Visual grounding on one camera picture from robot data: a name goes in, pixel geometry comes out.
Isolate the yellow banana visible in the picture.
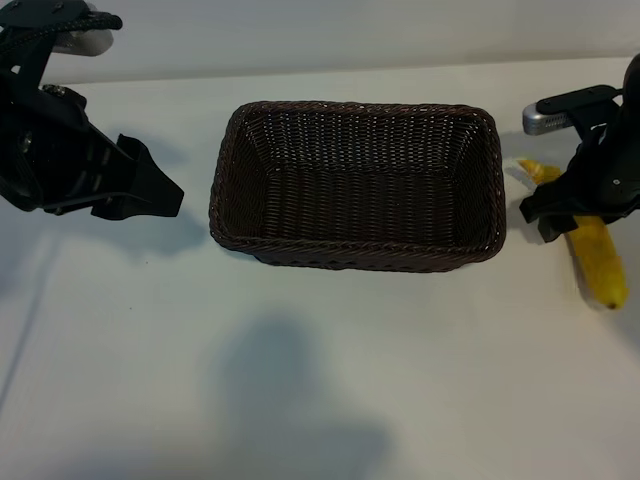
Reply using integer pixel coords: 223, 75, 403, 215
514, 158, 629, 311

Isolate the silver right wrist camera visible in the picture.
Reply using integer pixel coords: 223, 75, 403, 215
522, 107, 571, 136

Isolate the black braided left cable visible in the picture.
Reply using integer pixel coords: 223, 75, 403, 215
0, 13, 124, 54

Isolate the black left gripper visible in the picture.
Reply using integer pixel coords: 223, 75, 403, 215
0, 74, 184, 220

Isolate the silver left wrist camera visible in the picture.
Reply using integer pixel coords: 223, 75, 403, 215
52, 19, 112, 57

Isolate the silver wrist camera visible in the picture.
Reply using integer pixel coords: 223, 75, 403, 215
52, 19, 112, 57
522, 107, 571, 136

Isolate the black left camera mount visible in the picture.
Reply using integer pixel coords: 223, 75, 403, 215
0, 0, 89, 94

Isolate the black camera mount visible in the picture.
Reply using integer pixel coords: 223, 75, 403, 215
0, 0, 89, 94
537, 85, 624, 146

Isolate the dark brown wicker basket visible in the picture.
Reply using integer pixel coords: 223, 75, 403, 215
207, 99, 507, 274

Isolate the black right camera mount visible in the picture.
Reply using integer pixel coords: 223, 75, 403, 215
537, 85, 624, 146

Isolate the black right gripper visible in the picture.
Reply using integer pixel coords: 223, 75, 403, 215
519, 94, 640, 245

